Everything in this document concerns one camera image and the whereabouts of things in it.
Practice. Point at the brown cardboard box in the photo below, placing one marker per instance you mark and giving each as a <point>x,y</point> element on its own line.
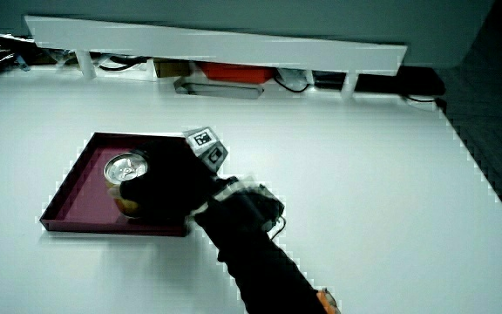
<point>171,68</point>

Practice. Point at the person's right hand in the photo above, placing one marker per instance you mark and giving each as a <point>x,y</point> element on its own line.
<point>168,183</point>

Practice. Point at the red bull can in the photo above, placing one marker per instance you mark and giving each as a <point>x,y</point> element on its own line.
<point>124,168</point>

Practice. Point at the long white shelf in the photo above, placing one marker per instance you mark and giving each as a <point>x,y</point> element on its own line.
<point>216,45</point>

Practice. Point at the grey flat device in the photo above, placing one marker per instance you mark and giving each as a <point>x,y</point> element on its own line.
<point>218,90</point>

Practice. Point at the person's right forearm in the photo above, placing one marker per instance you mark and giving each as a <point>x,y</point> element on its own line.
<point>259,257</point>

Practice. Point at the white adapter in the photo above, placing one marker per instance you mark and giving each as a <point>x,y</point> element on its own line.
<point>292,77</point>

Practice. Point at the orange box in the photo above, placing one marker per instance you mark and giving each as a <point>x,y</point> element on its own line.
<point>235,72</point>

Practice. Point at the dark red square plate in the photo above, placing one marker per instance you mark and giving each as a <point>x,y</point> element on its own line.
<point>83,202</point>

